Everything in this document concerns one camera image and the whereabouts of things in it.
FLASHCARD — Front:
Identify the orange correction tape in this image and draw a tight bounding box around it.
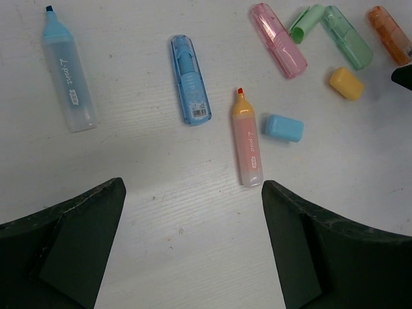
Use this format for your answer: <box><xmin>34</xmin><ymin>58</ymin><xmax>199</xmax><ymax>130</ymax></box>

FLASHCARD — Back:
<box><xmin>367</xmin><ymin>6</ymin><xmax>411</xmax><ymax>66</ymax></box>

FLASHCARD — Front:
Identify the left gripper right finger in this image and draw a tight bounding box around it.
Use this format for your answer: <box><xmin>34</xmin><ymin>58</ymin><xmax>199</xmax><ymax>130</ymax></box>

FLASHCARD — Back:
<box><xmin>261</xmin><ymin>180</ymin><xmax>411</xmax><ymax>308</ymax></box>

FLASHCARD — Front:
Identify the yellow highlighter cap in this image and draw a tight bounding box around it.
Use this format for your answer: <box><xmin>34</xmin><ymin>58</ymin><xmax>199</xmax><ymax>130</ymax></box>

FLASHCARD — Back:
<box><xmin>329</xmin><ymin>67</ymin><xmax>364</xmax><ymax>101</ymax></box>

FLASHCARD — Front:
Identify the blue highlighter cap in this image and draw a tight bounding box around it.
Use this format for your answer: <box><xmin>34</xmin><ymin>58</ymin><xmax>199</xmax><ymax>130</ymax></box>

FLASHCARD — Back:
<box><xmin>263</xmin><ymin>114</ymin><xmax>304</xmax><ymax>142</ymax></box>

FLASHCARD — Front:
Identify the green correction tape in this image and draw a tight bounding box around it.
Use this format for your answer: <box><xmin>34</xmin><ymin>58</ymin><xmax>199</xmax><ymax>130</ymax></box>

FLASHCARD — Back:
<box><xmin>321</xmin><ymin>5</ymin><xmax>373</xmax><ymax>71</ymax></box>

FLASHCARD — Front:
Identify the orange pink highlighter pen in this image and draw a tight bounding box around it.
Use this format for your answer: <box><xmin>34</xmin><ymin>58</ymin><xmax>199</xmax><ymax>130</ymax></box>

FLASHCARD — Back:
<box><xmin>231</xmin><ymin>88</ymin><xmax>263</xmax><ymax>188</ymax></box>

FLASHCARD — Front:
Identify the green highlighter cap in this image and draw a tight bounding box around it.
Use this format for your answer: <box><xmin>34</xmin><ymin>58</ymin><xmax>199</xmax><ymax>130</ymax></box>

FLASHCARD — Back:
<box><xmin>288</xmin><ymin>4</ymin><xmax>325</xmax><ymax>44</ymax></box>

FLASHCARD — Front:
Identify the blue correction tape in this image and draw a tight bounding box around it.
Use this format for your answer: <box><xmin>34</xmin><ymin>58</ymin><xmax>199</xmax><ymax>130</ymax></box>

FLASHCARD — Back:
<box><xmin>171</xmin><ymin>35</ymin><xmax>212</xmax><ymax>126</ymax></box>

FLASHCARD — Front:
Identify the blue highlighter pen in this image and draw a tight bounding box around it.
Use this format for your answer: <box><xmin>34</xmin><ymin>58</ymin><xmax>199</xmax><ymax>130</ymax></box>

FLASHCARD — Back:
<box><xmin>42</xmin><ymin>5</ymin><xmax>98</xmax><ymax>132</ymax></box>

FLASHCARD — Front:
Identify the pink correction tape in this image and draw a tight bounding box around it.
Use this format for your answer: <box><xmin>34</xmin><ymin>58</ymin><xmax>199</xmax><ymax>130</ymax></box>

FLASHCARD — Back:
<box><xmin>250</xmin><ymin>3</ymin><xmax>308</xmax><ymax>79</ymax></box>

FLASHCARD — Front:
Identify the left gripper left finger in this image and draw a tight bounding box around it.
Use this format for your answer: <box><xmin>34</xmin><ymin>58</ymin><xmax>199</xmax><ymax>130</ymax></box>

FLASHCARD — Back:
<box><xmin>1</xmin><ymin>178</ymin><xmax>126</xmax><ymax>308</ymax></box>

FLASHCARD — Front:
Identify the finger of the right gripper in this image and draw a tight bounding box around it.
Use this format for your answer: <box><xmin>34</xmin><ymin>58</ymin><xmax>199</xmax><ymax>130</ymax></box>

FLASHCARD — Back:
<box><xmin>391</xmin><ymin>64</ymin><xmax>412</xmax><ymax>91</ymax></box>

